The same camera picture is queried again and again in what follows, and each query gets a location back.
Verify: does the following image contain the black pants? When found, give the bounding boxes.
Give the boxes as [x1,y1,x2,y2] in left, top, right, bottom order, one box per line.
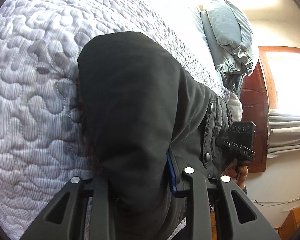
[78,32,232,239]

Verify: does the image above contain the person's right hand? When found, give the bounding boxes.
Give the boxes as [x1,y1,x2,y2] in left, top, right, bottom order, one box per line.
[222,163,248,190]

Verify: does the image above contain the white crumpled cloth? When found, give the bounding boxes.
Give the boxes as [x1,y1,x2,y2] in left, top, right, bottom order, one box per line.
[228,92,243,121]

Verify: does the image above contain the grey side window curtain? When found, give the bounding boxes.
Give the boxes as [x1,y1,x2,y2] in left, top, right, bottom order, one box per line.
[267,109,300,158]

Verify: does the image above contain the dark wooden headboard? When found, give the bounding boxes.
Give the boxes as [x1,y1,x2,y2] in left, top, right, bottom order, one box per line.
[240,63,269,173]

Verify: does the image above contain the grey quilted leaf bedspread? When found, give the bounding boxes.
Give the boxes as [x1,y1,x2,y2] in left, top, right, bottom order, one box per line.
[0,0,230,239]

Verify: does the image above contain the wood framed side window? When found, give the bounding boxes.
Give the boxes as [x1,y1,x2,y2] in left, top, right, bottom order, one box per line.
[259,46,300,116]

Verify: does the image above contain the blue-grey lower pillow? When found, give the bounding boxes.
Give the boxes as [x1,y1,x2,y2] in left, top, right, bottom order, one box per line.
[199,10,243,74]

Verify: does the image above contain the blue-grey ruffled pillow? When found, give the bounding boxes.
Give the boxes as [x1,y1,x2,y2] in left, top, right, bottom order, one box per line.
[204,0,258,75]

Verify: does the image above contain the white cable on floor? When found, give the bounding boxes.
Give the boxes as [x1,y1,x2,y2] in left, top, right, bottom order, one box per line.
[251,193,300,213]

